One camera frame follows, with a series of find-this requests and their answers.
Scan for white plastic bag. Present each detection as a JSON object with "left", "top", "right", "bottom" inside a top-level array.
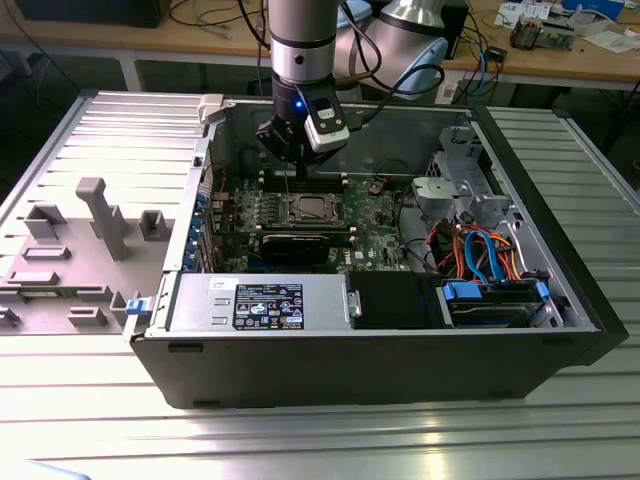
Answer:
[{"left": 584, "top": 29, "right": 640, "bottom": 54}]

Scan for black computer housing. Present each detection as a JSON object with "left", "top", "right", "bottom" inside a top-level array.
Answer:
[{"left": 14, "top": 0, "right": 164, "bottom": 29}]

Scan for green motherboard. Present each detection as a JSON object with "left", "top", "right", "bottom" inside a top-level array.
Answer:
[{"left": 209, "top": 174, "right": 416, "bottom": 274}]

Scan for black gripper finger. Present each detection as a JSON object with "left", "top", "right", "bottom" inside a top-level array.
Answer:
[
  {"left": 256, "top": 119, "right": 308, "bottom": 181},
  {"left": 304, "top": 144, "right": 342, "bottom": 181}
]

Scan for hard disk in blue carrier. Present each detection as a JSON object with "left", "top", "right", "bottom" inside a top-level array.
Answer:
[{"left": 439, "top": 279, "right": 551, "bottom": 329}]

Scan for wooden desk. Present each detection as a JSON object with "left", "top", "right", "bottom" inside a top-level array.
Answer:
[{"left": 0, "top": 0, "right": 640, "bottom": 91}]

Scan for tall black box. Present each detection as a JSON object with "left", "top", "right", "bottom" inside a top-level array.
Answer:
[{"left": 442, "top": 0, "right": 471, "bottom": 61}]

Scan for grey plastic parts rack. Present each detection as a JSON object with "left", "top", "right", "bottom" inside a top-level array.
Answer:
[{"left": 0, "top": 177, "right": 174, "bottom": 336}]

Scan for black RAM slot bank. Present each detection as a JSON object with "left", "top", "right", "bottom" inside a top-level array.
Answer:
[
  {"left": 259, "top": 169, "right": 349, "bottom": 195},
  {"left": 259, "top": 222, "right": 359, "bottom": 246}
]

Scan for silver metal drive cage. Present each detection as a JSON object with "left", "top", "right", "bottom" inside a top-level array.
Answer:
[{"left": 410, "top": 124, "right": 521, "bottom": 226}]

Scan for CPU socket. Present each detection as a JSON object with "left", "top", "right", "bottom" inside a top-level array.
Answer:
[{"left": 284, "top": 191, "right": 347, "bottom": 226}]

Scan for blue flat data wire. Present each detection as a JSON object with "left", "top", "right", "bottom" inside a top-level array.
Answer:
[
  {"left": 463, "top": 232, "right": 489, "bottom": 280},
  {"left": 480, "top": 232, "right": 506, "bottom": 286}
]

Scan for finned metal heat sink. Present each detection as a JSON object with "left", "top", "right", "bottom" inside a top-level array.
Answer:
[{"left": 509, "top": 14, "right": 544, "bottom": 51}]

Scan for grey electronic device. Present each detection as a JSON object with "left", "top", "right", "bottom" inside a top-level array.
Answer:
[{"left": 539, "top": 12, "right": 576, "bottom": 51}]

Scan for white printed leaflets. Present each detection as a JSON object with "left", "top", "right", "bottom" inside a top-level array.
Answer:
[{"left": 494, "top": 0, "right": 551, "bottom": 26}]

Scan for black graphics card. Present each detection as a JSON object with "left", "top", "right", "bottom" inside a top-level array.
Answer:
[{"left": 219, "top": 227, "right": 351, "bottom": 266}]

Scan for silver power supply unit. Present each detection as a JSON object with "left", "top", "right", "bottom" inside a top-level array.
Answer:
[{"left": 167, "top": 272, "right": 351, "bottom": 334}]

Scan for beige plastic case latch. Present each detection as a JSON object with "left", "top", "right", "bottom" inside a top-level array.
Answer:
[{"left": 196, "top": 93, "right": 225, "bottom": 126}]

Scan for teal cardboard box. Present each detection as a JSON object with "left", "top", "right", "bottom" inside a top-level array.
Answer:
[{"left": 562, "top": 0, "right": 626, "bottom": 21}]

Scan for black open PC case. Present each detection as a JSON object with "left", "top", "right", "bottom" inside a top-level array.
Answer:
[{"left": 122, "top": 92, "right": 630, "bottom": 411}]

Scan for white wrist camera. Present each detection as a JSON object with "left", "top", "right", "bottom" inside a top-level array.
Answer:
[{"left": 303, "top": 97, "right": 351, "bottom": 152}]

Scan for blue network cable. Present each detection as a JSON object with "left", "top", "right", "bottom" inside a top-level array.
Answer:
[{"left": 469, "top": 39, "right": 501, "bottom": 101}]

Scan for orange power wire bundle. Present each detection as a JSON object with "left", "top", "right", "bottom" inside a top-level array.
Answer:
[{"left": 434, "top": 222, "right": 526, "bottom": 281}]

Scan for black camera cable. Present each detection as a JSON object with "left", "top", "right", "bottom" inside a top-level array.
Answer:
[{"left": 349, "top": 64, "right": 447, "bottom": 132}]

